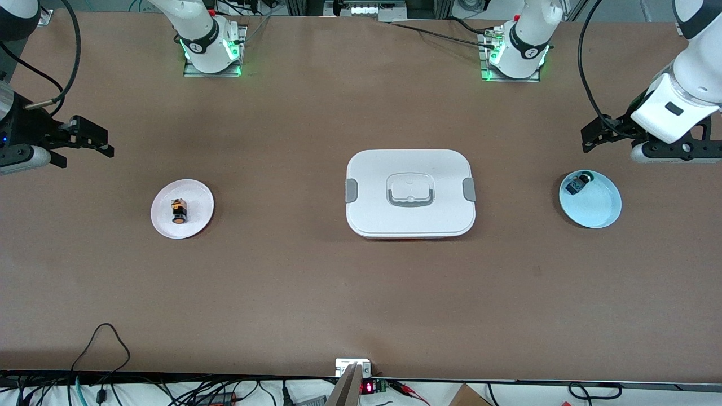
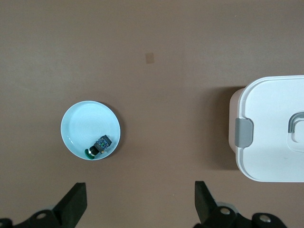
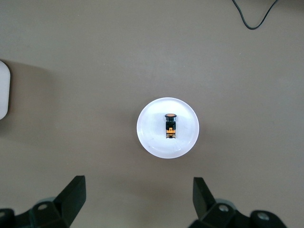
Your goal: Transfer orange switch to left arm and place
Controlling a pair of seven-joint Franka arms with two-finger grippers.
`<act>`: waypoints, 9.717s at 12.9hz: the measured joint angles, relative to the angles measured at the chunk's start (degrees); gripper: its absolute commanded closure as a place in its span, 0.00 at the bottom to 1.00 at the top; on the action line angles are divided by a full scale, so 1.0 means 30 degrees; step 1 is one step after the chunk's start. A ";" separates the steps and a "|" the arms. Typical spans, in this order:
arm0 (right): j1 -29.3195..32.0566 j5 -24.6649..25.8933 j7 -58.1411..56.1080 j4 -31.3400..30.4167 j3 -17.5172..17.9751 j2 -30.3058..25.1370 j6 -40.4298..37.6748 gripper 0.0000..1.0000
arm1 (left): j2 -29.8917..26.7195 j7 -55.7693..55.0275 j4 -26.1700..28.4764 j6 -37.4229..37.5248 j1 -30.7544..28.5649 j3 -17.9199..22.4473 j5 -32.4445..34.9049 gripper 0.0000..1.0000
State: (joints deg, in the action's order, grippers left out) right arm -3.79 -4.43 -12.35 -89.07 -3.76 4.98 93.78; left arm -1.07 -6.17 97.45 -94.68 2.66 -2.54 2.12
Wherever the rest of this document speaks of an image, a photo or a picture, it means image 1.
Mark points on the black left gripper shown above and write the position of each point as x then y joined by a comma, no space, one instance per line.
617,126

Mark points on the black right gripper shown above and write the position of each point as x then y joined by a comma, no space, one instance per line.
29,125

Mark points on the orange black push switch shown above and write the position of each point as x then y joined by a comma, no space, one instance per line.
179,211

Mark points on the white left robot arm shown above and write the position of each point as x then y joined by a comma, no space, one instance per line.
527,45

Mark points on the light blue round plate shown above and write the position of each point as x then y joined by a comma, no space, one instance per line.
598,206

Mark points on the pink round plate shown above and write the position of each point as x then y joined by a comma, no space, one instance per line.
197,197

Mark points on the white lit device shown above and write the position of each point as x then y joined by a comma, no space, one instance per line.
378,9

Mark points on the brown cardboard piece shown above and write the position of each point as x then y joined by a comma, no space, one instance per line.
468,397

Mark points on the red black clip lead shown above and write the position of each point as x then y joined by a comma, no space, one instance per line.
406,388

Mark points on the red digit display module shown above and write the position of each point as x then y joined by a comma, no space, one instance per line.
368,387

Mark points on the grey aluminium bar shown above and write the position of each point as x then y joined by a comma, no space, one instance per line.
347,389

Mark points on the aluminium corner bracket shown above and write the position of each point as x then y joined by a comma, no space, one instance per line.
46,17

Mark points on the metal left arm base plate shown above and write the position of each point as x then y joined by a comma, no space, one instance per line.
483,67

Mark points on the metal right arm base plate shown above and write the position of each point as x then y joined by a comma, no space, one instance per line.
242,34

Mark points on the aluminium frame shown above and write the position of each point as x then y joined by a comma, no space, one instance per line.
445,8

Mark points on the silver metal bracket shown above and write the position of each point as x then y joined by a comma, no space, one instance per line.
344,366

